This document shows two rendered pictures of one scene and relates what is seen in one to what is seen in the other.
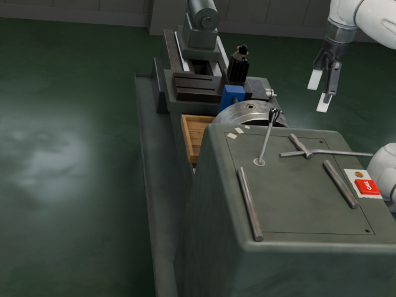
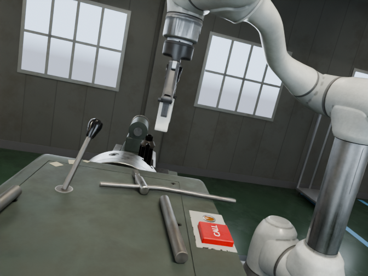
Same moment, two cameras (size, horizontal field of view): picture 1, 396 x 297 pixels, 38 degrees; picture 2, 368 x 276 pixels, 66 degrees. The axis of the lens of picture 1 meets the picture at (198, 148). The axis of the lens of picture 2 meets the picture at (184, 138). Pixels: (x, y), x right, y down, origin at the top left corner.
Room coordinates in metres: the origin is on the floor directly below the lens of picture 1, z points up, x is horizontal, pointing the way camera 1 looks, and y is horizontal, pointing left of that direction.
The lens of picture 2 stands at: (0.91, -0.49, 1.54)
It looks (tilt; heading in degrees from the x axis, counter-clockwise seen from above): 13 degrees down; 7
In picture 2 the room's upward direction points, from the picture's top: 12 degrees clockwise
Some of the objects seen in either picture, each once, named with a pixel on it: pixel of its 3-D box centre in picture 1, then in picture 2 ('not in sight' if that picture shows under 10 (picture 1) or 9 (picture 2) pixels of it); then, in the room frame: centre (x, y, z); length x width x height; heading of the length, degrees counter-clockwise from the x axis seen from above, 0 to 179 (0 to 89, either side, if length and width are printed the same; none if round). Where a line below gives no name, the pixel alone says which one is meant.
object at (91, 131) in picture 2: (273, 115); (94, 128); (1.52, -0.20, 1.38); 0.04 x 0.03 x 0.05; 15
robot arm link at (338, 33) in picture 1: (340, 29); (182, 30); (1.64, -0.33, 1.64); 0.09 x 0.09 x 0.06
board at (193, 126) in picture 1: (225, 140); not in sight; (2.08, -0.11, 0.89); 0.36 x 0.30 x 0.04; 105
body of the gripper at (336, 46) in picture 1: (332, 52); (176, 61); (1.64, -0.33, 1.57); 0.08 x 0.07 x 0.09; 10
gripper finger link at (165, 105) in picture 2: (328, 96); (165, 106); (1.55, -0.35, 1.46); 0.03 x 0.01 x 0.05; 10
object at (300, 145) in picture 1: (300, 145); (139, 180); (1.56, -0.32, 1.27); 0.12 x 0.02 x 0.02; 31
